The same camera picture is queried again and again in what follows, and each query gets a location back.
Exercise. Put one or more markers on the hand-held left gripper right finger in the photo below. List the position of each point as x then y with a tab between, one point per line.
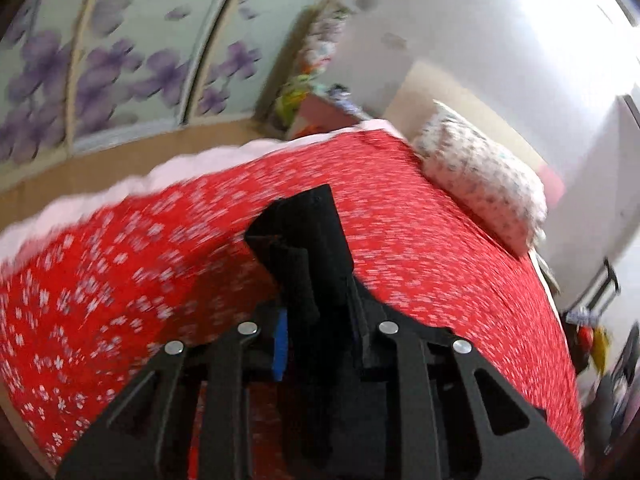
370	345

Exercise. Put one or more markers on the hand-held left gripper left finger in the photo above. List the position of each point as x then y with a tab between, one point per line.
281	350

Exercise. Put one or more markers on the black pants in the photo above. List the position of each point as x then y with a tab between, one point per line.
320	260

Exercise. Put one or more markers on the red floral bedspread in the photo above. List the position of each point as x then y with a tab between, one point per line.
150	260

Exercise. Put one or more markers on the wooden nightstand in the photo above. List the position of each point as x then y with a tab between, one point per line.
546	272

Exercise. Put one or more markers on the white printed pillow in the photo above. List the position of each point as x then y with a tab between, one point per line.
480	180

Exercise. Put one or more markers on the pink nightstand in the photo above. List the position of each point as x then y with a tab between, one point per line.
325	115

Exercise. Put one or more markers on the grey garment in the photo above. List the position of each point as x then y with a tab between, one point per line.
605	410

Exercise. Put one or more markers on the small bedside items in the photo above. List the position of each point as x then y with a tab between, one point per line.
340	96

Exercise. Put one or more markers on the green toy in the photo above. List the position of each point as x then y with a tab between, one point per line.
292	97

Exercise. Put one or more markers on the beige and pink headboard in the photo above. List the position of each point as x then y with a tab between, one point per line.
425	85

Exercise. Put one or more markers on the stack of plush toys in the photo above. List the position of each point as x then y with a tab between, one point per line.
325	40

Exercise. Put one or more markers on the floral sliding wardrobe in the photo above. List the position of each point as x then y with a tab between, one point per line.
125	60

